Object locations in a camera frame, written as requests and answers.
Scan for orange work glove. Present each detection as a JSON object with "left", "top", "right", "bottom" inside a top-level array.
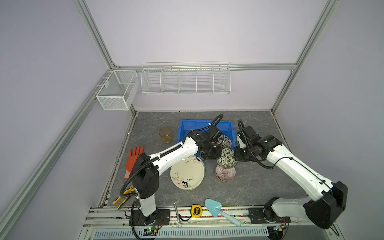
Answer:
[{"left": 124, "top": 146, "right": 144, "bottom": 180}]

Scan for silver wrench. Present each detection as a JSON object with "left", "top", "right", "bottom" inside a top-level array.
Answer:
[{"left": 172, "top": 200, "right": 183, "bottom": 228}]

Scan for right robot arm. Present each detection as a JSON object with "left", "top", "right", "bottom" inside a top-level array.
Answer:
[{"left": 235, "top": 120, "right": 348, "bottom": 229}]

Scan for floral cream plate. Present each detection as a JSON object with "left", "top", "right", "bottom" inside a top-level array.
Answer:
[{"left": 170, "top": 156, "right": 206, "bottom": 191}]

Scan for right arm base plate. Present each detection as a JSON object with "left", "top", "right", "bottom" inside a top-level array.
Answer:
[{"left": 248, "top": 207, "right": 291, "bottom": 224}]

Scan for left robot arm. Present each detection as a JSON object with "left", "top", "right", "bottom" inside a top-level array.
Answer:
[{"left": 119, "top": 125, "right": 222, "bottom": 225}]

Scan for yellow handled pliers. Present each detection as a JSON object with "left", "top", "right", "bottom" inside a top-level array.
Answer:
[{"left": 113, "top": 186, "right": 136, "bottom": 209}]

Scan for black white leaf bowl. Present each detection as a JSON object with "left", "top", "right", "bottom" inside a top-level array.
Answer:
[{"left": 217, "top": 135, "right": 233, "bottom": 149}]

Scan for white vent grille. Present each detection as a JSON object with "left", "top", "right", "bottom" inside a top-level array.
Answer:
[{"left": 92, "top": 227, "right": 270, "bottom": 240}]

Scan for teal garden trowel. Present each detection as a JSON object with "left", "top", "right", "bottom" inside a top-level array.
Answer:
[{"left": 205, "top": 199, "right": 242, "bottom": 227}]

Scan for yellow tape measure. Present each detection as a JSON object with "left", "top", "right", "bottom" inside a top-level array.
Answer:
[{"left": 191, "top": 205, "right": 203, "bottom": 218}]

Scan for blue plastic bin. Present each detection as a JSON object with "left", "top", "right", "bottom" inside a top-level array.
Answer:
[{"left": 176, "top": 119, "right": 237, "bottom": 158}]

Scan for amber glass cup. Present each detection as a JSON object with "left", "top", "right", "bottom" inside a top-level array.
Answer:
[{"left": 159, "top": 127, "right": 172, "bottom": 144}]

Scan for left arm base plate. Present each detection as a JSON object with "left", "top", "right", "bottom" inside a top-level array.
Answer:
[{"left": 129, "top": 209, "right": 171, "bottom": 226}]

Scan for white mesh box basket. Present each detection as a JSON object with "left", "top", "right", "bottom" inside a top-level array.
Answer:
[{"left": 96, "top": 70, "right": 140, "bottom": 111}]

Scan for red striped bowl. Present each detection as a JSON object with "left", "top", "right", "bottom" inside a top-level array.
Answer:
[{"left": 215, "top": 165, "right": 236, "bottom": 183}]

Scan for white wire shelf basket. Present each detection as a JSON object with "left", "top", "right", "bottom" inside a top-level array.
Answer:
[{"left": 141, "top": 62, "right": 232, "bottom": 95}]

